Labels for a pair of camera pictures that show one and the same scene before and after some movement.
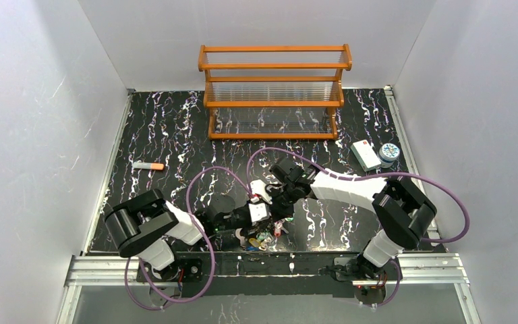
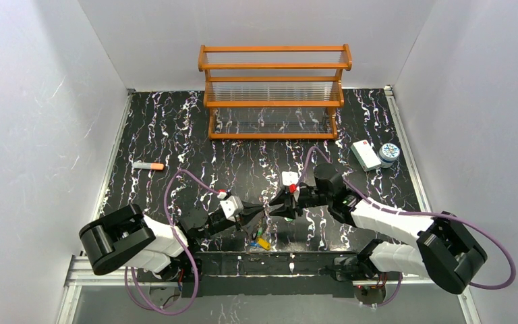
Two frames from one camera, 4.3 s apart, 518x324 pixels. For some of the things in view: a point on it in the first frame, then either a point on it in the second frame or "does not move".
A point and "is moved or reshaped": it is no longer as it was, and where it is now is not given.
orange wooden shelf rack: [274, 92] does not move
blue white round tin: [388, 152] does not move
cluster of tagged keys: [262, 239] is moved or reshaped
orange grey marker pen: [144, 165] does not move
